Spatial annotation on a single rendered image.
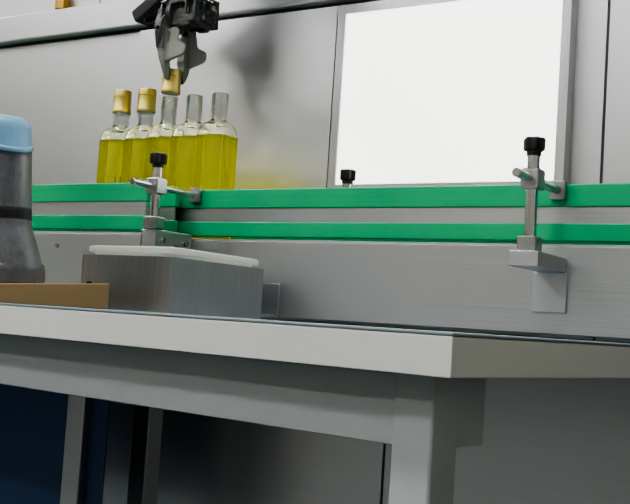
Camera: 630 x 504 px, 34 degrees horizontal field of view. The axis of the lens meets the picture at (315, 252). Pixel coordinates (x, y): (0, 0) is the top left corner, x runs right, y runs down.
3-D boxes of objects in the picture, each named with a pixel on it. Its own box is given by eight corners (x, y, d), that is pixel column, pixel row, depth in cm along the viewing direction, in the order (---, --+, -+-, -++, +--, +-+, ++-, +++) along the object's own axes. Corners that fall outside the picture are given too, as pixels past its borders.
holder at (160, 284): (280, 320, 164) (283, 271, 164) (168, 313, 141) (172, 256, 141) (195, 315, 173) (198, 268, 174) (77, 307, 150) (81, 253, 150)
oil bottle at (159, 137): (181, 242, 187) (189, 126, 189) (160, 239, 183) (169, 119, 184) (157, 241, 190) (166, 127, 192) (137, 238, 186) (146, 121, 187)
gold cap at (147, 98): (158, 115, 193) (159, 92, 193) (152, 111, 189) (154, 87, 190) (139, 114, 193) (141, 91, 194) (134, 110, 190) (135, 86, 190)
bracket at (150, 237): (192, 276, 174) (195, 235, 175) (155, 271, 166) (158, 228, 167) (175, 275, 176) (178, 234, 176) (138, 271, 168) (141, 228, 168)
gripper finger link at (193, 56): (200, 82, 187) (199, 31, 187) (175, 84, 190) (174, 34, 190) (211, 83, 190) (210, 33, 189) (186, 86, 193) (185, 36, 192)
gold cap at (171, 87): (184, 95, 189) (186, 71, 189) (171, 90, 186) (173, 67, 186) (169, 96, 191) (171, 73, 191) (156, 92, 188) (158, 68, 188)
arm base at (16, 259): (-15, 283, 127) (-15, 203, 127) (-100, 284, 134) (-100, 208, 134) (69, 283, 140) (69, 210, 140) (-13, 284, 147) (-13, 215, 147)
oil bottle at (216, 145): (232, 243, 181) (240, 123, 183) (213, 239, 176) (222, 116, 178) (206, 242, 184) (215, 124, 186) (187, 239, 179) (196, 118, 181)
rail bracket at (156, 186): (201, 236, 176) (206, 163, 177) (135, 224, 162) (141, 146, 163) (187, 235, 178) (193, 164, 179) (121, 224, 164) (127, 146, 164)
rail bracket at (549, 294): (570, 313, 141) (578, 151, 143) (527, 308, 127) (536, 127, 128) (536, 312, 144) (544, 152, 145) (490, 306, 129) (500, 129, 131)
